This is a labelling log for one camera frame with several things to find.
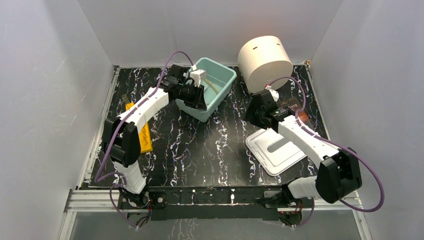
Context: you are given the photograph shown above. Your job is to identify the tan rubber tube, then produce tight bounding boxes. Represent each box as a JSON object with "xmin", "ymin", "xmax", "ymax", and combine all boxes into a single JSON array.
[{"xmin": 204, "ymin": 78, "xmax": 220, "ymax": 106}]

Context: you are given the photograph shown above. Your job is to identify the teal plastic bin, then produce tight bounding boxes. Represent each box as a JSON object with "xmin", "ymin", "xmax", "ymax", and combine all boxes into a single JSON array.
[{"xmin": 176, "ymin": 57, "xmax": 237, "ymax": 123}]

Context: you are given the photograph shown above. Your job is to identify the white plastic lid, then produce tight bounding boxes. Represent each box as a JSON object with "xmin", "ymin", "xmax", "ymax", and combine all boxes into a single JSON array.
[{"xmin": 245, "ymin": 128, "xmax": 306, "ymax": 177}]

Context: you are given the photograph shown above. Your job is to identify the glass test tube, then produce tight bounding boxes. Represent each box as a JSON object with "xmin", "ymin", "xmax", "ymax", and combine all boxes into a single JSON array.
[{"xmin": 122, "ymin": 95, "xmax": 130, "ymax": 104}]

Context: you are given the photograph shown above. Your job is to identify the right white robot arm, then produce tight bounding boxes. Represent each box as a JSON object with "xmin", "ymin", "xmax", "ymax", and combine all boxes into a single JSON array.
[{"xmin": 243, "ymin": 86, "xmax": 362, "ymax": 207}]

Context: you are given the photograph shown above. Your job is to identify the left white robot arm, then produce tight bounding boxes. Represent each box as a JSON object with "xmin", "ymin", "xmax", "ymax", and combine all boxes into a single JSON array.
[{"xmin": 102, "ymin": 64, "xmax": 207, "ymax": 208}]

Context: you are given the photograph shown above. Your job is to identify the dark book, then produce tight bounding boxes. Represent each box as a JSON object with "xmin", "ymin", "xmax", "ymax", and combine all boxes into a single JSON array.
[{"xmin": 277, "ymin": 97, "xmax": 315, "ymax": 130}]

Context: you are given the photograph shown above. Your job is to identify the cream cylindrical container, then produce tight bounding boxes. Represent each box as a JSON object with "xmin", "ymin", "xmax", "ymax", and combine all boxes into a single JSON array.
[{"xmin": 237, "ymin": 35, "xmax": 294, "ymax": 94}]

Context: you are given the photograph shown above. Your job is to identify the yellow test tube rack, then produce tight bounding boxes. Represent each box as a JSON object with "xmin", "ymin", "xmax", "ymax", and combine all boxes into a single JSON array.
[{"xmin": 138, "ymin": 122, "xmax": 153, "ymax": 154}]

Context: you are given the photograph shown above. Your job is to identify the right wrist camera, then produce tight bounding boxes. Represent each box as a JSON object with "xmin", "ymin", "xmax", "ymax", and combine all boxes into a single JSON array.
[{"xmin": 264, "ymin": 84, "xmax": 280, "ymax": 102}]

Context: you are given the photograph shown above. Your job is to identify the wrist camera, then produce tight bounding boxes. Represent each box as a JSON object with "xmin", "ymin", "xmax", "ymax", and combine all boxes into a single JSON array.
[
  {"xmin": 189, "ymin": 65, "xmax": 207, "ymax": 87},
  {"xmin": 264, "ymin": 84, "xmax": 280, "ymax": 102}
]

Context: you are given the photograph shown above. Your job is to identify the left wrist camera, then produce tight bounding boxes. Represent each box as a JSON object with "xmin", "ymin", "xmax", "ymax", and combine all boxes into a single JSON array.
[{"xmin": 189, "ymin": 65, "xmax": 207, "ymax": 87}]

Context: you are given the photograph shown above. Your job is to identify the aluminium frame rail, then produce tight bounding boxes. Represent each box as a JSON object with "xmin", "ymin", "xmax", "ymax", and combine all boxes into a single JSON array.
[{"xmin": 64, "ymin": 188, "xmax": 365, "ymax": 214}]

